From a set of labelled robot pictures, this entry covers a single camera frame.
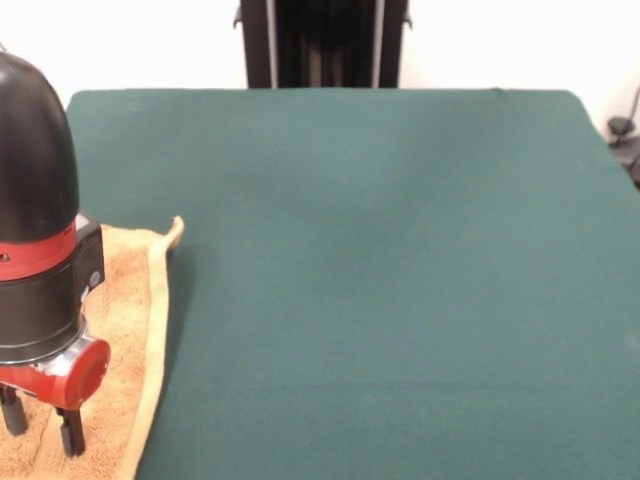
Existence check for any dark green table cloth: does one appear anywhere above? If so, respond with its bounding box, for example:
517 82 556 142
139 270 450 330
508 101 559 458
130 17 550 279
0 87 640 480

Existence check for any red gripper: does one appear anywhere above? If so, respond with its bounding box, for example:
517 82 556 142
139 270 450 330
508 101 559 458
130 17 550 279
0 337 112 458

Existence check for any dark stand base with knob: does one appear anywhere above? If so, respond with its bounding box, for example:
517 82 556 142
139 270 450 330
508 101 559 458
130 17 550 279
606 115 640 189

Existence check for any orange terry towel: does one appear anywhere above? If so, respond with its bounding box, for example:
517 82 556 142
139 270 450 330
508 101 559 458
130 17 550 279
0 214 186 480

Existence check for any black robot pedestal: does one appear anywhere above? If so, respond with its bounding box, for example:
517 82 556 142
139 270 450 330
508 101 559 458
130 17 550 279
232 0 415 90

